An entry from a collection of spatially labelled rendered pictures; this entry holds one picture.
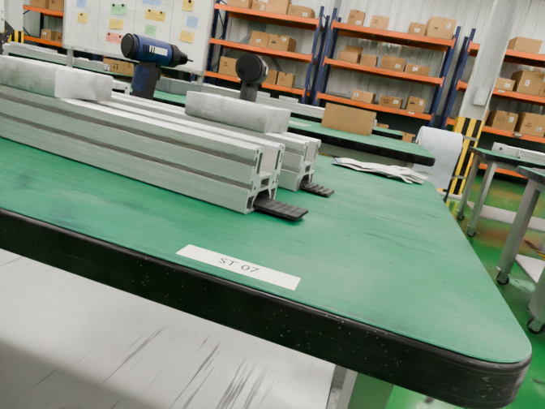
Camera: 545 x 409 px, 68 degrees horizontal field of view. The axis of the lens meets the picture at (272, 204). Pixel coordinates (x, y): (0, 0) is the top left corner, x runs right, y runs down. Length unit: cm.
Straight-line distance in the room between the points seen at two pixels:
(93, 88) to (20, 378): 69
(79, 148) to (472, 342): 54
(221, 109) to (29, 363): 77
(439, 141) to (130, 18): 306
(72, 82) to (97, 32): 371
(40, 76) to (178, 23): 330
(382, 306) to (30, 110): 58
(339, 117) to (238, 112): 198
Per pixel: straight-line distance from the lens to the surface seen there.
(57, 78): 67
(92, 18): 445
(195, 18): 389
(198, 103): 74
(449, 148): 420
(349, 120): 264
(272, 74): 1060
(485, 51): 644
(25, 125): 73
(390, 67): 1019
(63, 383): 110
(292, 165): 67
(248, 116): 69
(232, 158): 51
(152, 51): 108
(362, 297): 36
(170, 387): 109
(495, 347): 37
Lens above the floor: 93
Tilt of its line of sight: 15 degrees down
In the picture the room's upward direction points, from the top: 11 degrees clockwise
